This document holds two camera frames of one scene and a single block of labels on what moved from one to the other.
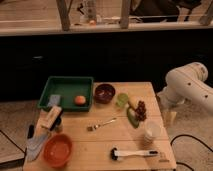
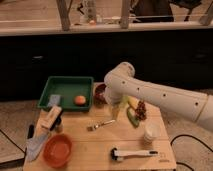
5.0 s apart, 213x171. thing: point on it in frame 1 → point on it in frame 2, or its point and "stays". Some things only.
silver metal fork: x=96 y=126 stays
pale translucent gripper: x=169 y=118 → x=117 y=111
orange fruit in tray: x=80 y=100 stays
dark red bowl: x=104 y=93 stays
